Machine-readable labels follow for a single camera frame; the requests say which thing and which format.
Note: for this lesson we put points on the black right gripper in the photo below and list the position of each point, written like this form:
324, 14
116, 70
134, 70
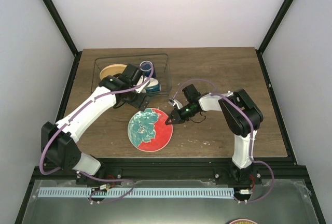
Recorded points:
178, 117

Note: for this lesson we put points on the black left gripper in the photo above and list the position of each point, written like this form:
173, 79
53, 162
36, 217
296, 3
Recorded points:
137, 102

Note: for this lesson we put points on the white and blue bowl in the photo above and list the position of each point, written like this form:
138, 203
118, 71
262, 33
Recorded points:
153, 86

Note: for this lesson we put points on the pink plate underneath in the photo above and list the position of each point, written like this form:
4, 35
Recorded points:
147, 130

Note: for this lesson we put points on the dark blue ceramic mug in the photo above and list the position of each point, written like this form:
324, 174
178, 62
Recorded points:
148, 69

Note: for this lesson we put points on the orange plate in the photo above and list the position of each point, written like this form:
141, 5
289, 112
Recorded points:
112, 70

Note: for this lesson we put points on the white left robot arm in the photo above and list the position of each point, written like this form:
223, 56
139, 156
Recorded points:
59, 140

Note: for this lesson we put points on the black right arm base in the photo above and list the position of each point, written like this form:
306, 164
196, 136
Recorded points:
232, 175

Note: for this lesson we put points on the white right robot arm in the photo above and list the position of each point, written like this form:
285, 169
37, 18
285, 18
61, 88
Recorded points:
242, 116

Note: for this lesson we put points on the clear acrylic sheet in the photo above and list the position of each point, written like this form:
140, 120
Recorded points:
285, 201

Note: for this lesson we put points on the pink round object at bottom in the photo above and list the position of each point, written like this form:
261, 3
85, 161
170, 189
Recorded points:
242, 221

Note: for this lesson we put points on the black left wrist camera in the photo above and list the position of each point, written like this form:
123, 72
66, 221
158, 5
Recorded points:
131, 74

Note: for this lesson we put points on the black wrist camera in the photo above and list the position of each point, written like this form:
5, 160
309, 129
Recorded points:
191, 93
131, 74

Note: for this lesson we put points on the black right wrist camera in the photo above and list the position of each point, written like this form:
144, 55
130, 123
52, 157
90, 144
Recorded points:
191, 93

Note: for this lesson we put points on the black front frame rail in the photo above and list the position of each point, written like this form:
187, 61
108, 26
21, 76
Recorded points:
196, 168

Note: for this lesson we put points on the light blue slotted cable duct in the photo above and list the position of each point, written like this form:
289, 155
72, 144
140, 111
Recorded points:
76, 192

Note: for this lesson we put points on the black aluminium frame post left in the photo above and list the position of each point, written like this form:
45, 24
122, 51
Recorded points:
61, 26

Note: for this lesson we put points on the black aluminium frame post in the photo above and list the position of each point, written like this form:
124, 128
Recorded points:
61, 26
275, 25

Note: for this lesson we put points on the black aluminium frame post right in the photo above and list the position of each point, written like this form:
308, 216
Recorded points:
275, 25

